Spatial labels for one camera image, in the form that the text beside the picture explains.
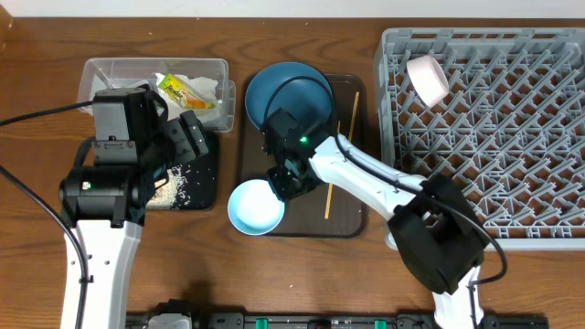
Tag light blue bowl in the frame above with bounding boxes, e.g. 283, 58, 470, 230
228, 179, 285, 236

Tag yellow green snack wrapper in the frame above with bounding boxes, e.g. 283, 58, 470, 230
157, 73, 217, 111

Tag white napkin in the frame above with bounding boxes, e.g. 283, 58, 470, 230
155, 73, 221, 123

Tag pink bowl with rice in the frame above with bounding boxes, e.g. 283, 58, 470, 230
406, 55, 450, 108

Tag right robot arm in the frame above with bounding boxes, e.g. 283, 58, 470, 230
261, 109, 488, 328

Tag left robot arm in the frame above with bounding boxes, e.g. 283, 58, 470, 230
59, 85, 212, 328

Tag black waste tray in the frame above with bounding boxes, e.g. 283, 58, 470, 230
136, 129, 220, 211

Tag clear plastic waste bin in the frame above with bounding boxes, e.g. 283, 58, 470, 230
77, 58, 236, 133

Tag grey dishwasher rack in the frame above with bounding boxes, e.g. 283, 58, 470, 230
374, 28, 584, 250

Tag left wooden chopstick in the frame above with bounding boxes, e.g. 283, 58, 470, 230
324, 121, 341, 220

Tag wooden chopstick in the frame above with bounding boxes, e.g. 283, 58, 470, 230
324, 121, 341, 220
347, 91, 360, 143

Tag brown serving tray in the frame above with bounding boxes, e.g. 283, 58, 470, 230
238, 73, 367, 239

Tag spilled rice grains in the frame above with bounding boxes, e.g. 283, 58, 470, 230
146, 164, 206, 210

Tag dark blue plate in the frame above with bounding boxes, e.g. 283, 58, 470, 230
245, 62, 333, 130

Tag right wooden chopstick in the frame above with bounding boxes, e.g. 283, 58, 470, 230
347, 91, 360, 143

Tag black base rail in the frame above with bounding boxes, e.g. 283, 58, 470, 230
125, 312, 549, 329

